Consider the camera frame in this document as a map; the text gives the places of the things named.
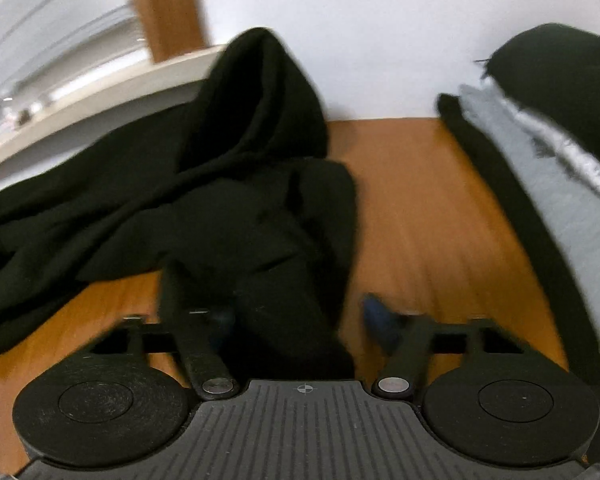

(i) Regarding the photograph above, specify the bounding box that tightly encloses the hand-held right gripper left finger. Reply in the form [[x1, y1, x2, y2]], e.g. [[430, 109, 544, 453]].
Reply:
[[87, 260, 238, 402]]

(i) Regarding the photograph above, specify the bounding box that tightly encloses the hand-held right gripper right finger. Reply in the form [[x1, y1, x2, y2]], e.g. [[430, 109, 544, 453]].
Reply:
[[362, 292, 526, 403]]

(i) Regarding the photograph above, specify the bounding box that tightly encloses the folded grey garment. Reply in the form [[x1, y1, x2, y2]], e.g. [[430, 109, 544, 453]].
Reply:
[[457, 77, 600, 343]]

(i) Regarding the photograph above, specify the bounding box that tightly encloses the beige window sill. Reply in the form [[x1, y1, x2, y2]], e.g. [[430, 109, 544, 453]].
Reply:
[[0, 44, 231, 176]]

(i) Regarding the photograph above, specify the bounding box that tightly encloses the folded black sweater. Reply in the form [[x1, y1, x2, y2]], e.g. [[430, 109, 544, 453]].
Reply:
[[475, 22, 600, 181]]

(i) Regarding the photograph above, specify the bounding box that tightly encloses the white window blind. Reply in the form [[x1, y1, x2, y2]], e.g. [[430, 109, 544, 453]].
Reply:
[[0, 0, 148, 111]]

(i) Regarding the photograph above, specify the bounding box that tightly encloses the wooden window frame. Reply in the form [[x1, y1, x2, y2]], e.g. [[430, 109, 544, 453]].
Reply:
[[126, 0, 206, 63]]

